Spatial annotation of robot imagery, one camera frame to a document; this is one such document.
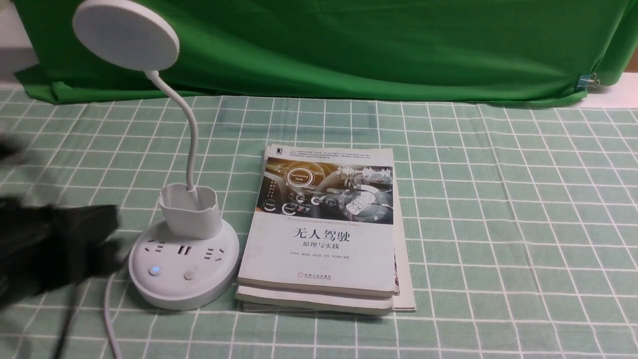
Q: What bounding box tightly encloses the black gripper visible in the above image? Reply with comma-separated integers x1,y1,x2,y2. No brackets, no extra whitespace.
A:
0,197,123,308

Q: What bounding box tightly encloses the white desk lamp with sockets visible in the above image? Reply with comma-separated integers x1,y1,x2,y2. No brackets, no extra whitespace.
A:
72,0,239,311

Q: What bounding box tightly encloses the white self-driving textbook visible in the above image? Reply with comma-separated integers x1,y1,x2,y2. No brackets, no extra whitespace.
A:
238,145,396,298

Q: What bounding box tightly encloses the green backdrop cloth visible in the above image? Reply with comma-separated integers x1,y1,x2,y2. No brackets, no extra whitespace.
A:
11,0,638,109

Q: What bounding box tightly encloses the thin bottom booklet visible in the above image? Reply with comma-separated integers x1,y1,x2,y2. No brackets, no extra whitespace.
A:
241,177,416,313

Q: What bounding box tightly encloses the green checkered tablecloth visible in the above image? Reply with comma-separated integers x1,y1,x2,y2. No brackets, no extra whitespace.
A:
0,89,638,359

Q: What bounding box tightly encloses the blue binder clip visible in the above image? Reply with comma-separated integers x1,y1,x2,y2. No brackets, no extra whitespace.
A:
575,73,600,92

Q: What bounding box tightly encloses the white lamp power cable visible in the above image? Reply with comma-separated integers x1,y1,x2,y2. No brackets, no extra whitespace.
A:
103,273,124,359

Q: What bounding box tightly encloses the black cable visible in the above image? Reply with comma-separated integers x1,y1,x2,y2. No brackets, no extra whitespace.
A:
52,284,83,359

